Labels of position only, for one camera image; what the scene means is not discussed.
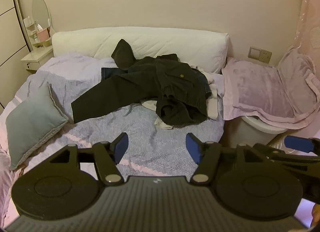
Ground dark pants with brass button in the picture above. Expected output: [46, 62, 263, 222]
[71, 39, 213, 126]

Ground white garment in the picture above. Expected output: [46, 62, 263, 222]
[141, 68, 219, 130]

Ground pink lace curtain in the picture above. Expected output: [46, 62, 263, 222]
[295, 0, 320, 57]

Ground cream wardrobe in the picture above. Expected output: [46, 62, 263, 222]
[0, 0, 29, 112]

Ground white plastic bin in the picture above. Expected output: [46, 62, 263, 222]
[241, 115, 288, 147]

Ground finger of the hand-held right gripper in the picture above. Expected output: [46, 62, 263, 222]
[252, 143, 320, 172]
[284, 136, 320, 156]

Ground white padded headboard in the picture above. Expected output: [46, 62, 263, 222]
[52, 27, 230, 74]

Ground white shelf organiser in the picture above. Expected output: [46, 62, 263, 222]
[24, 17, 38, 45]

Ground bed with lavender pink bedspread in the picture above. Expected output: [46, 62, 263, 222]
[0, 54, 225, 222]

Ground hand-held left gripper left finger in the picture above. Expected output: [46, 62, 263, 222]
[49, 132, 129, 186]

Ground blue denim garment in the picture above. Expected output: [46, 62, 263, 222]
[101, 67, 213, 98]

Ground pink tissue box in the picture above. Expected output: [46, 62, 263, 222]
[37, 28, 49, 41]

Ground wall power socket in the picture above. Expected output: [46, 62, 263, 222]
[260, 49, 272, 63]

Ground grey pillow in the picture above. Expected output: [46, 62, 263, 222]
[5, 82, 69, 171]

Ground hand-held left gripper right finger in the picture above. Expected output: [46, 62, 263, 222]
[185, 133, 269, 186]

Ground pink fleece cloth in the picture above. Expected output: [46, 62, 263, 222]
[221, 47, 320, 130]

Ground white dressing table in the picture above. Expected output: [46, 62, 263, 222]
[21, 46, 54, 70]

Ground wall light switch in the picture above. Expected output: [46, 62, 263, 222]
[248, 46, 261, 60]

